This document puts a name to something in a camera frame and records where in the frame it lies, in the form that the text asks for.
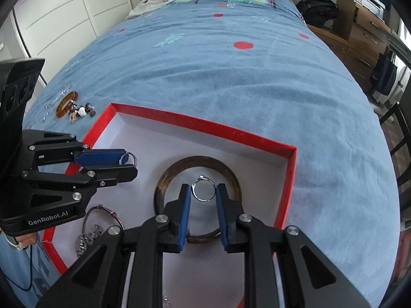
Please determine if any small silver ring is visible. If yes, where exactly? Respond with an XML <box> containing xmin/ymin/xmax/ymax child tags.
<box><xmin>119</xmin><ymin>151</ymin><xmax>138</xmax><ymax>167</ymax></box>
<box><xmin>191</xmin><ymin>175</ymin><xmax>216</xmax><ymax>203</ymax></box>

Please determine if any large thin silver bangle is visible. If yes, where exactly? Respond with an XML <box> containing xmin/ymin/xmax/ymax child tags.
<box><xmin>81</xmin><ymin>204</ymin><xmax>125</xmax><ymax>233</ymax></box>

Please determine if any twisted silver hoop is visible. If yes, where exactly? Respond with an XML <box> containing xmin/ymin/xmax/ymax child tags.
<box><xmin>162</xmin><ymin>293</ymin><xmax>172</xmax><ymax>308</ymax></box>

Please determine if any beaded bracelet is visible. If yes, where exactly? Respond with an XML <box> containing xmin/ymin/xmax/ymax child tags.
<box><xmin>68</xmin><ymin>100</ymin><xmax>97</xmax><ymax>123</ymax></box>

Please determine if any dark olive bangle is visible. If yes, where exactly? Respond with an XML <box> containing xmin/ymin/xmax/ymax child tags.
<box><xmin>153</xmin><ymin>156</ymin><xmax>242</xmax><ymax>247</ymax></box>

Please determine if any amber bangle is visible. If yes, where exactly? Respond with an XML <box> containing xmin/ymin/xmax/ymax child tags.
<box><xmin>56</xmin><ymin>91</ymin><xmax>79</xmax><ymax>118</ymax></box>

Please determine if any red jewelry box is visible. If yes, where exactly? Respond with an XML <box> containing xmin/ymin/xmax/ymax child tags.
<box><xmin>42</xmin><ymin>102</ymin><xmax>298</xmax><ymax>276</ymax></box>

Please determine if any left hand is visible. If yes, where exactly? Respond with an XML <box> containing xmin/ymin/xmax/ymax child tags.
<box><xmin>6</xmin><ymin>232</ymin><xmax>38</xmax><ymax>250</ymax></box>

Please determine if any white wardrobe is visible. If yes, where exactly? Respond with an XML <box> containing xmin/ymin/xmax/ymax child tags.
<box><xmin>1</xmin><ymin>0</ymin><xmax>132</xmax><ymax>85</ymax></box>

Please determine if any white garment on bed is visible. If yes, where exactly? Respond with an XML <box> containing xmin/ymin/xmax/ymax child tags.
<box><xmin>126</xmin><ymin>0</ymin><xmax>179</xmax><ymax>20</ymax></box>

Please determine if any blue patterned bedspread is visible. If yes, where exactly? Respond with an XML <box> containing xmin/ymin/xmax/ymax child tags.
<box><xmin>24</xmin><ymin>0</ymin><xmax>400</xmax><ymax>307</ymax></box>

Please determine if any dark office chair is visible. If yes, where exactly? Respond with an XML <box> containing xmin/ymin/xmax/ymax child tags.
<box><xmin>378</xmin><ymin>79</ymin><xmax>411</xmax><ymax>232</ymax></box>

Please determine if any navy tote bag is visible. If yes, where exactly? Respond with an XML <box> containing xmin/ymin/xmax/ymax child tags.
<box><xmin>369</xmin><ymin>51</ymin><xmax>397</xmax><ymax>104</ymax></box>

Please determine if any wooden drawer cabinet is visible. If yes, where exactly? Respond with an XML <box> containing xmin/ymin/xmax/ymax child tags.
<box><xmin>309</xmin><ymin>0</ymin><xmax>391</xmax><ymax>92</ymax></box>

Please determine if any black backpack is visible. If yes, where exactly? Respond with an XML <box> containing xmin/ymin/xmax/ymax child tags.
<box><xmin>296</xmin><ymin>0</ymin><xmax>339</xmax><ymax>27</ymax></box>

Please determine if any black cable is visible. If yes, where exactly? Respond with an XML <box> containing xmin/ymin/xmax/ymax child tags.
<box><xmin>0</xmin><ymin>236</ymin><xmax>35</xmax><ymax>292</ymax></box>

